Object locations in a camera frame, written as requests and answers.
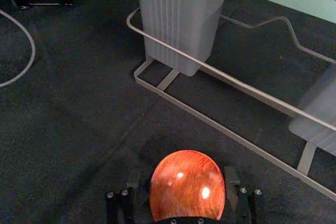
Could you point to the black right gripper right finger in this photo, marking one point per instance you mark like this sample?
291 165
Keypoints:
244 205

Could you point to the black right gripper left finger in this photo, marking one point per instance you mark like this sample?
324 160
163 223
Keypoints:
126 208

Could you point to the round reddish-brown wooden spoon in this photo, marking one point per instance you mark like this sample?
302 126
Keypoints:
187 187

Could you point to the black table cloth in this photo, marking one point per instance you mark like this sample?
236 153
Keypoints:
78 119

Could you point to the low translucent plastic container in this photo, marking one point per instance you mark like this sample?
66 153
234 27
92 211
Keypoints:
317 108

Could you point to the tall translucent ribbed plastic container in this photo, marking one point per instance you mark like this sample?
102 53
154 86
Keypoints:
178 19

